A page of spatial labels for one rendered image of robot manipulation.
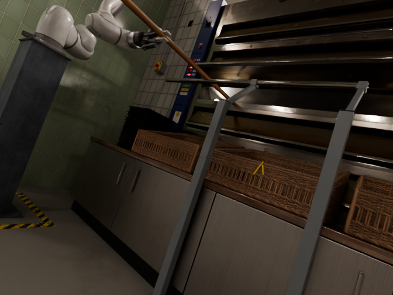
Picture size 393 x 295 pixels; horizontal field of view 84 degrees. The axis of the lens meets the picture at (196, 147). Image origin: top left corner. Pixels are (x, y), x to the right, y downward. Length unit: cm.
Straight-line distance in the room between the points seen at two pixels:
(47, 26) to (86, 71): 77
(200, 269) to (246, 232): 26
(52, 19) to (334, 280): 181
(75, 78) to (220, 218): 184
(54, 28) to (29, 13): 63
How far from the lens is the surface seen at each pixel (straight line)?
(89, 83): 239
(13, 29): 225
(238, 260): 94
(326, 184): 80
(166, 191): 116
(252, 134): 153
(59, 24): 170
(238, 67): 171
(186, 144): 118
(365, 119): 149
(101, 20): 140
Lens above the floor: 63
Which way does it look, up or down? 4 degrees up
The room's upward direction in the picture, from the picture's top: 19 degrees clockwise
